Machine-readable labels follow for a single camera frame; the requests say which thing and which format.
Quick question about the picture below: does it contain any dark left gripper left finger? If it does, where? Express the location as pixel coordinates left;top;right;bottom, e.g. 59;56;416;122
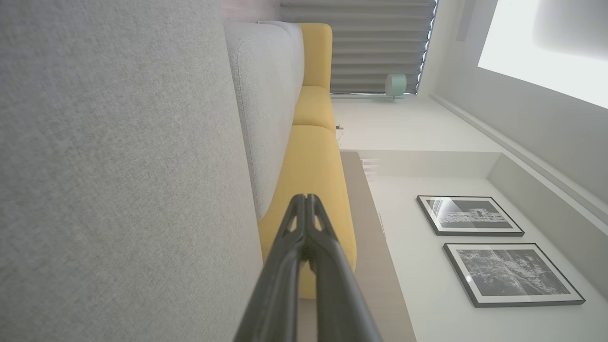
233;194;307;342

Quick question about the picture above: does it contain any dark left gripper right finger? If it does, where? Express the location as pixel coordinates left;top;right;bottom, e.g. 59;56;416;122
306;194;383;342

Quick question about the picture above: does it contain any large yellow sofa cushion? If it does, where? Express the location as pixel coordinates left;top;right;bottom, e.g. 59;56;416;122
259;124;357;300

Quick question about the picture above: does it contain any small black framed picture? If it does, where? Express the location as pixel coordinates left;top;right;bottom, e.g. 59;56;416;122
417;195;525;237

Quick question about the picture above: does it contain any large black framed picture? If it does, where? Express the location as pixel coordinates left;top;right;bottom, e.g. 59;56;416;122
443;243;586;308

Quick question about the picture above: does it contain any grey sofa backrest cushion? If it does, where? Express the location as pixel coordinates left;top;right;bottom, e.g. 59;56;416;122
223;20;305;221

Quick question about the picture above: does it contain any mint green round lamp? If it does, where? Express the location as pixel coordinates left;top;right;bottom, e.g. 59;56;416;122
385;73;408;100

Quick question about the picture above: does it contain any grey window blind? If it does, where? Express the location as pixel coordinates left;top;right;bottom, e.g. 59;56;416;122
280;0;438;95

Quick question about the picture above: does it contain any white ceiling light panel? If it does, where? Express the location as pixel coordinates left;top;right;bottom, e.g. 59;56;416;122
477;0;608;110

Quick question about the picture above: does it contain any white slatted wall vent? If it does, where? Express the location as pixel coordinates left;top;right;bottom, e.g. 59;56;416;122
361;158;380;182

